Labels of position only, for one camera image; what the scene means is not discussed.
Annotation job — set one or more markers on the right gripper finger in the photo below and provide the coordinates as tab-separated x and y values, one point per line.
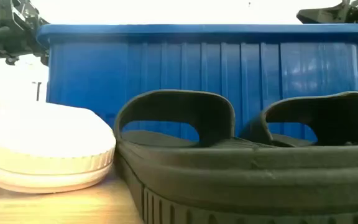
322	16

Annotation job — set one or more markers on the blue plastic bin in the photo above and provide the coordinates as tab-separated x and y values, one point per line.
166	62

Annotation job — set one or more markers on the black round knob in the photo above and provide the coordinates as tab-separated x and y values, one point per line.
11	61

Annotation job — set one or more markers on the thin dark post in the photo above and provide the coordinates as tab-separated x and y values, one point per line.
38	91

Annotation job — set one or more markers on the pink slide sandal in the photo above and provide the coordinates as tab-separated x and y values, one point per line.
48	140

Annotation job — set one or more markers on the large black slide sandal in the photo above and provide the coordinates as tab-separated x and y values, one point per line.
228	174
337	115

